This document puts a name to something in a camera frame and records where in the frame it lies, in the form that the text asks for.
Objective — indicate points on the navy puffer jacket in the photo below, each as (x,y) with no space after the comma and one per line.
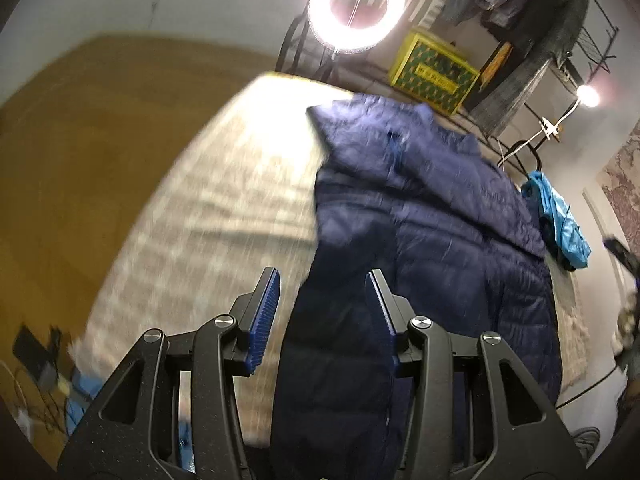
(425,220)

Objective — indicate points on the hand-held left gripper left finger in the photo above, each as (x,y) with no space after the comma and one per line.
(262,320)

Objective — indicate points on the dark grey coat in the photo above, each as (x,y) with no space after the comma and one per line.
(550,30)

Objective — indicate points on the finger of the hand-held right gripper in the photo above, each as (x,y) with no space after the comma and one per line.
(622,257)

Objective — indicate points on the grey shoe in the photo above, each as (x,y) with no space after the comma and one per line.
(586,442)

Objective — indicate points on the wall poster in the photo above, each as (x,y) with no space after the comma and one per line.
(622,180)

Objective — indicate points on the yellow plastic crate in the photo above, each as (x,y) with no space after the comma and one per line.
(432,72)

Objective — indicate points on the bed with plaid blanket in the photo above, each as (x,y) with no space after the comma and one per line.
(225,185)

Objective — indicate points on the light blue garment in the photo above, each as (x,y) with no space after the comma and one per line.
(562,220)

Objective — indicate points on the glowing light bulb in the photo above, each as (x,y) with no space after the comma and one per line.
(587,95)

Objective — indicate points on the yellow hanging cloth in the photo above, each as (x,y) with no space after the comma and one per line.
(497,62)

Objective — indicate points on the black power adapter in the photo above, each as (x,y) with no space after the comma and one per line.
(35,355)

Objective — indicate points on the blue cloth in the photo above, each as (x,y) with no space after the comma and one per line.
(82,400)

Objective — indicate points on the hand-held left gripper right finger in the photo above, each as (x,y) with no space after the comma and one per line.
(382,317)

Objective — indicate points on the black metal clothes rack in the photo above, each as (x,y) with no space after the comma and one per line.
(595,35)

